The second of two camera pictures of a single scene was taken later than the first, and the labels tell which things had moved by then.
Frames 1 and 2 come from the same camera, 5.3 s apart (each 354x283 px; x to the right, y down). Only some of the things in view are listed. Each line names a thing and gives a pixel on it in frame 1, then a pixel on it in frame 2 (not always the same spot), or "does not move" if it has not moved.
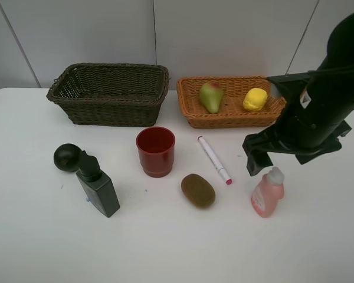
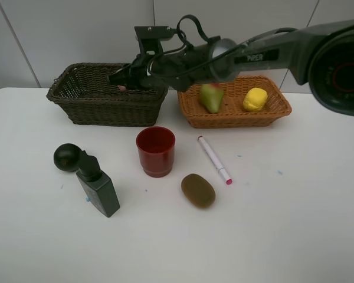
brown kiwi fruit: (198, 190) does not move
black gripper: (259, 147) -> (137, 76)
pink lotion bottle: (268, 192) -> (121, 88)
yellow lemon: (255, 99) does not move
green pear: (211, 95) does not move
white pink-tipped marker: (216, 160) does not move
